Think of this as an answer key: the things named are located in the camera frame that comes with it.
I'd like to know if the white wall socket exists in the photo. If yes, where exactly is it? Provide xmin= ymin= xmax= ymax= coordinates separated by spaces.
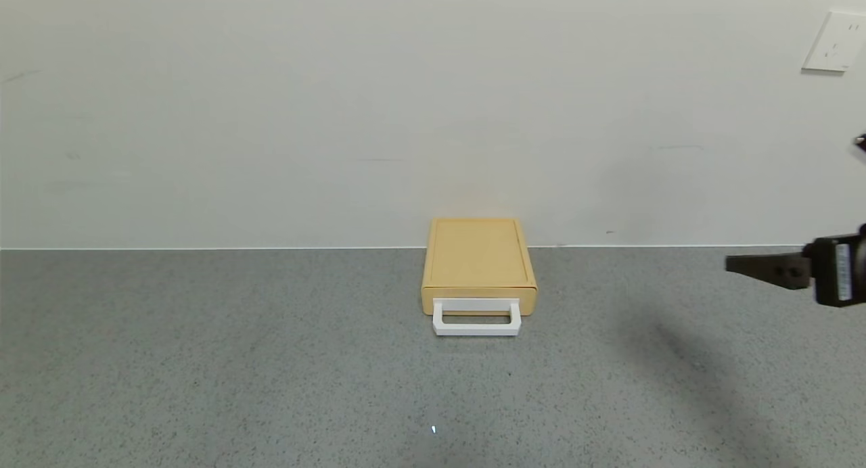
xmin=802 ymin=9 xmax=866 ymax=74

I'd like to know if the yellow drawer with white handle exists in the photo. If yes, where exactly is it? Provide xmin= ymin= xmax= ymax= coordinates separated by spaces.
xmin=422 ymin=289 xmax=539 ymax=337

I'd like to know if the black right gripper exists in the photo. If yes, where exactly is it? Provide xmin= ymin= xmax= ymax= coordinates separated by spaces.
xmin=725 ymin=224 xmax=866 ymax=308

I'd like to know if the yellow drawer cabinet housing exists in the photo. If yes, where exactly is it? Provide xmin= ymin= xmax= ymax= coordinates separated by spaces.
xmin=421 ymin=217 xmax=539 ymax=301

